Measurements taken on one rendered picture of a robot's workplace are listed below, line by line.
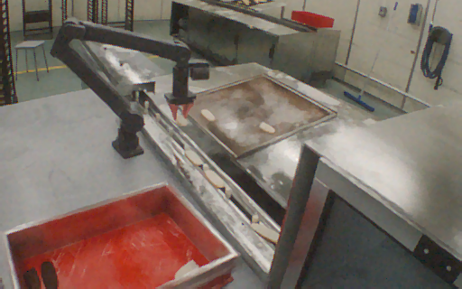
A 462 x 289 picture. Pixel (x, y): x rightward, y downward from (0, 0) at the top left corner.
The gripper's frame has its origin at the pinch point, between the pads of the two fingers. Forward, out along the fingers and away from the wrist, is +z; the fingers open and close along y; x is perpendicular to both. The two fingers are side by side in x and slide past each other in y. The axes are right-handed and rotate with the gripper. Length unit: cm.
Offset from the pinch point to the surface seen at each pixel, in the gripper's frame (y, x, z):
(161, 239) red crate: -25, -44, 11
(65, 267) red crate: -51, -45, 10
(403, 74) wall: 366, 114, 51
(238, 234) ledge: -8, -54, 8
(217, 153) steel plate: 10.7, -10.7, 12.3
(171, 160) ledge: -9.3, -14.7, 7.6
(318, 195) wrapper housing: -21, -85, -32
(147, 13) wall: 222, 705, 75
